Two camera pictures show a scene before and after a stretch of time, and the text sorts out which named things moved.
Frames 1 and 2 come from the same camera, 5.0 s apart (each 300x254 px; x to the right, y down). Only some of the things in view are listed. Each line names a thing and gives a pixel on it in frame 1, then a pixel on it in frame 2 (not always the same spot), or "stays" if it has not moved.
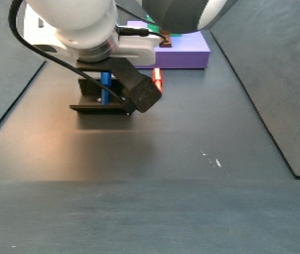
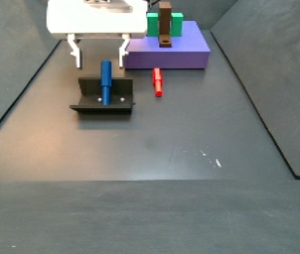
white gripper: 131,47 -> 96,17
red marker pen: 157,74 stays
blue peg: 104,77 stays
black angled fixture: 90,99 stays
